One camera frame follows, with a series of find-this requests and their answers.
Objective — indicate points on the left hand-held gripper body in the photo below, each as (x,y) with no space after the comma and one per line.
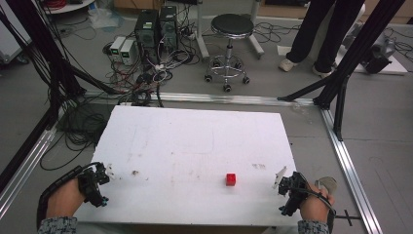
(92,187)

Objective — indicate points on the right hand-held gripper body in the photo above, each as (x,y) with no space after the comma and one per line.
(293,191)

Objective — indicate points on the person's right hand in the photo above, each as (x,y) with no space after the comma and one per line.
(315,204)

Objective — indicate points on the person's left hand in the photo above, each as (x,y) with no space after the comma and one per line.
(66,200)

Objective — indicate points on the person's grey shoe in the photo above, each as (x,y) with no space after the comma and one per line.
(328,183)

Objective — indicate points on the red cube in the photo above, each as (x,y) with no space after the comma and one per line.
(231,179)

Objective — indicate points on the white power supply box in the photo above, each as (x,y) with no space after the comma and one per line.
(127,52)
(117,48)

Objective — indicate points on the white desk leg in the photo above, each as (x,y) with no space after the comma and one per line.
(255,44)
(201,35)

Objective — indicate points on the black computer tower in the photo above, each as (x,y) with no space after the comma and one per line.
(168,27)
(146,32)

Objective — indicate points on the clear plastic bag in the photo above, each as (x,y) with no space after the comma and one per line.
(104,18)

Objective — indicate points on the black round stool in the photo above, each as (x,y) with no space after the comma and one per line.
(231,26)

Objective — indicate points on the white floor board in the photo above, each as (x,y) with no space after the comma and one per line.
(394,66)

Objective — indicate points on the round white table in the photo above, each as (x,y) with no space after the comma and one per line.
(69,6)

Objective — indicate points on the aluminium floor rail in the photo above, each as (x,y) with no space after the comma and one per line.
(26,169)
(227,98)
(350,169)

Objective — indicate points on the black frame post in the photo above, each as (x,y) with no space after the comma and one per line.
(42,42)
(357,48)

